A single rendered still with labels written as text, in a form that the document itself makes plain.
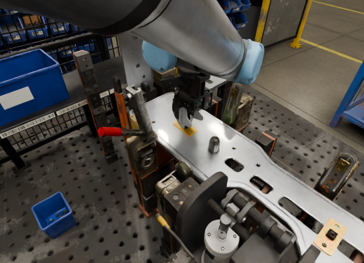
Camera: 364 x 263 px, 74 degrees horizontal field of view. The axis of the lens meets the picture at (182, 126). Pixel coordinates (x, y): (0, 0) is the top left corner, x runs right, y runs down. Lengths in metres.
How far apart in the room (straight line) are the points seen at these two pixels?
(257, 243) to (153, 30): 0.33
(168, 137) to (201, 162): 0.14
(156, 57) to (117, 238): 0.64
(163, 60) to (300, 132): 0.99
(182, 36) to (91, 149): 1.01
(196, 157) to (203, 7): 0.51
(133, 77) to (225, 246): 0.65
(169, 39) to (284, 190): 0.53
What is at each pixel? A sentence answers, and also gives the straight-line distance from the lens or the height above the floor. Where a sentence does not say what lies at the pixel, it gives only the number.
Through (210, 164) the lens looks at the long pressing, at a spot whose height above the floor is 1.00.
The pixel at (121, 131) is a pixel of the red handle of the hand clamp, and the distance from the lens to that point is 0.61.
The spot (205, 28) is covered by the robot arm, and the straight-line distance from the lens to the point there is 0.25.
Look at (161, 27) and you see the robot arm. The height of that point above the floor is 1.45.
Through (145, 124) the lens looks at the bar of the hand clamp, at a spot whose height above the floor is 1.11.
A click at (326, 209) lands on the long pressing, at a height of 1.00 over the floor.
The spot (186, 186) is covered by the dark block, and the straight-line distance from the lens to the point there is 0.49.
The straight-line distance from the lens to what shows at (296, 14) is 3.93.
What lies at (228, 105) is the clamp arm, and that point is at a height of 1.04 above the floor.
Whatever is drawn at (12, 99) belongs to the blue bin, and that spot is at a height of 1.10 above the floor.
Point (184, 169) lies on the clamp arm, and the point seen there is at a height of 1.10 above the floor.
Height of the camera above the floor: 1.52
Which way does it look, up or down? 41 degrees down
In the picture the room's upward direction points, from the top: straight up
